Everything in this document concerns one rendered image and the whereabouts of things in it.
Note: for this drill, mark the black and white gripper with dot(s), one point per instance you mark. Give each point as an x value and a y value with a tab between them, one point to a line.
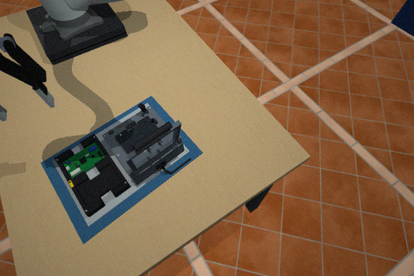
28	71

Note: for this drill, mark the green circuit board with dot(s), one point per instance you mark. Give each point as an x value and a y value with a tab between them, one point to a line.
83	160

